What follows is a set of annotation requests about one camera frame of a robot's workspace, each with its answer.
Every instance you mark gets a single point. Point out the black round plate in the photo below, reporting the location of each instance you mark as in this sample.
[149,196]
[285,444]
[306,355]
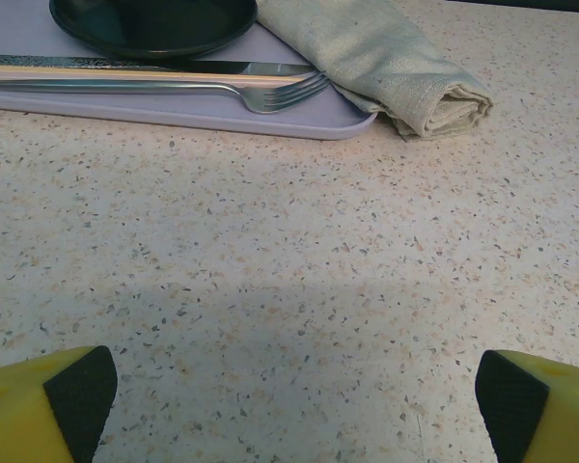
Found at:
[154,24]

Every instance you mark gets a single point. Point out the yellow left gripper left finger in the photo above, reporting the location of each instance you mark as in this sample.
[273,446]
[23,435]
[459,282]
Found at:
[14,410]

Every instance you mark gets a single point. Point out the light wooden chopsticks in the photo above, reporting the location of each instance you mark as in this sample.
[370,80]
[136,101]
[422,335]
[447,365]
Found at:
[77,72]

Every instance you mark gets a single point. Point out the lavender plastic tray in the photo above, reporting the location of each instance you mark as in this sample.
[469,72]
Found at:
[183,118]

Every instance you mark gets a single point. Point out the folded beige cloth napkin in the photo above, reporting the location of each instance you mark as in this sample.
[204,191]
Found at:
[381,58]

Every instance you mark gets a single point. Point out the steel fork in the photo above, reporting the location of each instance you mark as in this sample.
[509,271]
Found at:
[270,96]

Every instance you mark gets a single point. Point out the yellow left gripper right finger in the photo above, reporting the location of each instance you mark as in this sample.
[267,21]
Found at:
[559,410]

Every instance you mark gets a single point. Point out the steel table knife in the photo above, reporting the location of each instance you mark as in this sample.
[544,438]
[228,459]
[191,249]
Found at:
[125,62]

